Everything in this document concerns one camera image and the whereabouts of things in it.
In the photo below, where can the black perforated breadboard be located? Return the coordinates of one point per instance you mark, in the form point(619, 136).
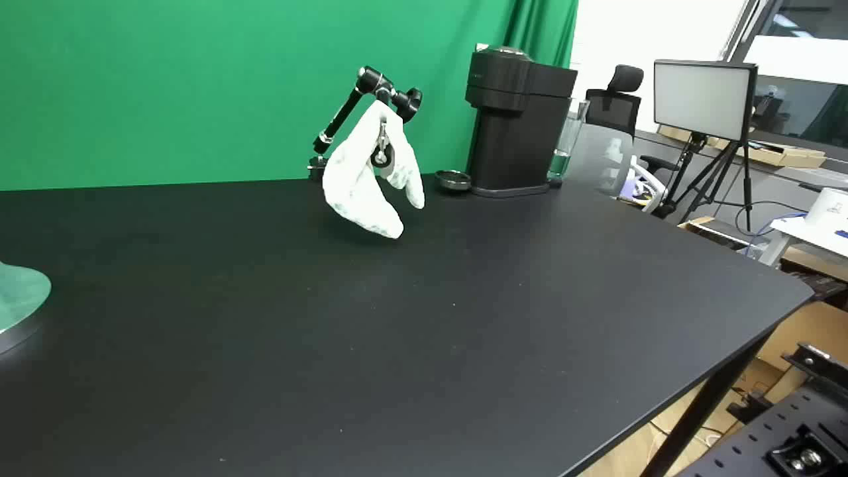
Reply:
point(758, 440)

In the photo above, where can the wooden background desk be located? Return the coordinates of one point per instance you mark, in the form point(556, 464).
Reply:
point(782, 156)

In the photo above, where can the black coffee machine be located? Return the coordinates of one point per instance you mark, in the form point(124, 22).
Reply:
point(517, 122)

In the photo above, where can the LED light panel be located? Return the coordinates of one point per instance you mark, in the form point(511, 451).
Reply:
point(703, 99)

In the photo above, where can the black office chair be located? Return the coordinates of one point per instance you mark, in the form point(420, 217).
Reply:
point(614, 111)

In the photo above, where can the green backdrop curtain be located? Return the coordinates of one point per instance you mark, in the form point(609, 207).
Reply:
point(177, 88)

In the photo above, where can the clear glass jar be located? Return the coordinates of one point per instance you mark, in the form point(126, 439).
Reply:
point(566, 153)

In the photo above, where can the black tripod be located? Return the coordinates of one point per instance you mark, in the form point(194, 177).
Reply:
point(707, 177)

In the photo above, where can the white cloth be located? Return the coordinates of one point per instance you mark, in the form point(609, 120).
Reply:
point(358, 189)

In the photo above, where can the white flat box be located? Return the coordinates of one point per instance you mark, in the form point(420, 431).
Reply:
point(823, 222)

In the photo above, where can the black table leg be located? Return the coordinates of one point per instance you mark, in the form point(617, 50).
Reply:
point(697, 415)

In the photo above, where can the brown cardboard box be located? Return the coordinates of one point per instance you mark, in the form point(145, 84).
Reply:
point(818, 332)

